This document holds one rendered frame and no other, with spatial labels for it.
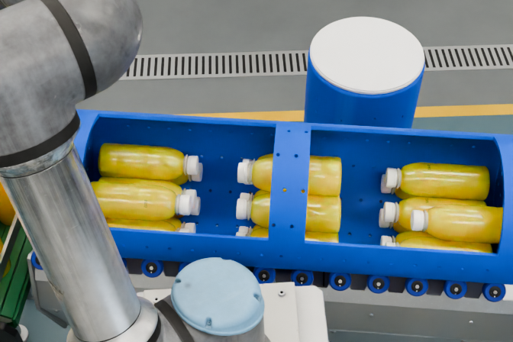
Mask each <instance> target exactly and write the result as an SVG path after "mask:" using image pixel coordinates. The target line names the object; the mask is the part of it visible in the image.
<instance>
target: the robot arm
mask: <svg viewBox="0 0 513 342"><path fill-rule="evenodd" d="M142 33H143V22H142V16H141V13H140V8H139V5H138V3H137V1H136V0H0V181H1V183H2V185H3V188H4V190H5V192H6V194H7V196H8V198H9V200H10V202H11V204H12V206H13V208H14V210H15V213H16V215H17V216H18V219H19V221H20V222H21V225H22V227H23V229H24V231H25V234H26V235H27V238H28V240H29V241H30V243H31V246H32V247H33V249H34V252H35V253H36V256H37V258H38V260H39V262H40V264H41V266H42V268H43V270H44V273H45V274H46V276H47V279H48V281H49V283H50V285H51V287H52V289H53V291H54V293H55V295H56V297H57V299H58V302H59V303H60V306H61V308H62V310H63V312H64V314H65V316H66V318H67V320H68V322H69V325H70V327H71V328H70V330H69V333H68V335H67V339H66V342H271V341H270V339H269V338H268V337H267V336H266V335H265V331H264V317H263V314H264V309H265V304H264V299H263V296H262V293H261V288H260V284H259V283H258V281H257V278H256V277H255V275H254V274H252V272H251V271H249V269H248V268H246V267H245V266H243V265H242V264H240V263H238V262H236V261H233V260H225V259H222V258H220V257H209V258H204V259H201V260H196V261H195V262H193V263H190V264H189V265H188V266H186V267H185V268H183V269H182V270H181V271H180V272H179V274H178V275H177V277H176V278H175V282H174V283H173V286H172V288H171V294H170V295H168V296H167V297H165V298H163V299H161V300H160V301H158V302H157V303H155V304H153V303H152V302H151V301H149V300H148V299H146V298H144V297H141V296H137V293H136V292H135V290H134V287H133V284H132V282H131V279H130V277H129V275H128V273H127V270H126V268H125V265H124V262H123V260H122V258H121V255H120V253H119V251H118V248H117V246H116V243H115V240H114V238H113V236H112V234H111V231H110V229H109V226H108V224H107V221H106V220H105V216H104V214H103V212H102V209H101V207H100V204H99V203H98V199H97V198H96V195H95V192H94V190H93V188H92V185H91V183H90V181H89V178H88V176H87V173H86V170H85V168H84V166H83V164H82V161H81V159H80V156H79V154H78V151H77V149H76V146H75V144H74V142H73V141H74V139H75V138H76V135H77V134H78V133H79V129H80V128H81V121H80V118H79V115H78V113H77V110H76V107H75V104H77V103H79V102H81V101H84V100H85V99H87V98H90V97H92V96H94V95H96V94H98V93H100V92H102V91H104V90H106V89H107V88H109V87H110V86H112V85H113V84H114V83H116V82H117V81H118V80H119V79H120V78H121V77H122V76H123V75H124V74H125V73H126V72H127V70H128V69H129V67H130V66H131V64H132V63H133V61H134V58H135V57H136V55H137V52H138V50H139V47H140V42H141V40H142Z"/></svg>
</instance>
